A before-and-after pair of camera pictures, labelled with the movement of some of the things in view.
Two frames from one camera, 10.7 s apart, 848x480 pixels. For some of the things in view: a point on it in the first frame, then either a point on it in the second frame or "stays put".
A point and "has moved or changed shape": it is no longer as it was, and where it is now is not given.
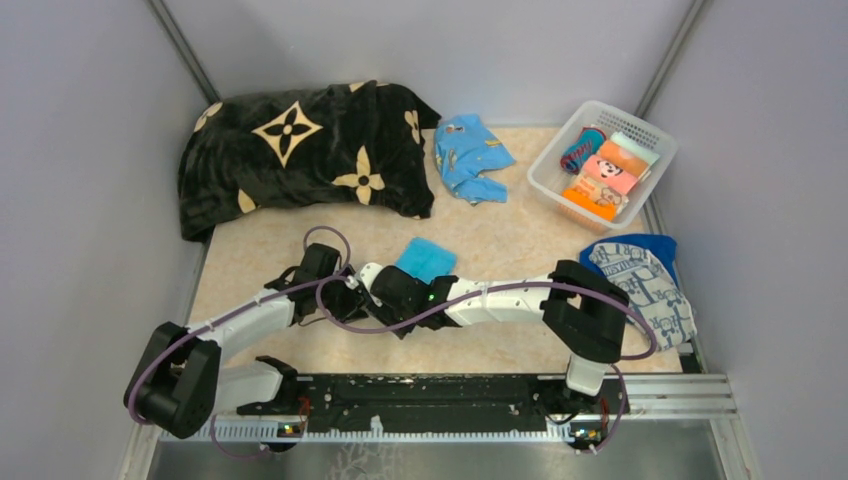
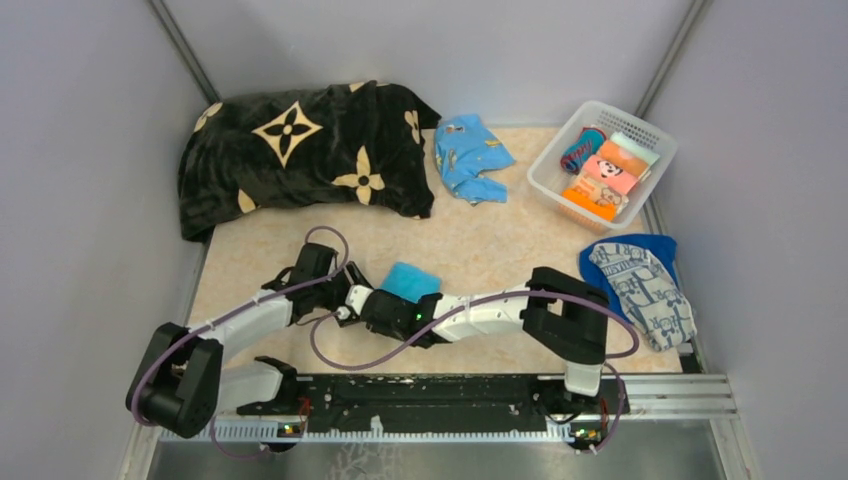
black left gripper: [355, 298] stays put
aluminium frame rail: [660, 398] stays put
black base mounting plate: [434, 402] stays put
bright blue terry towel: [426, 260] has moved or changed shape
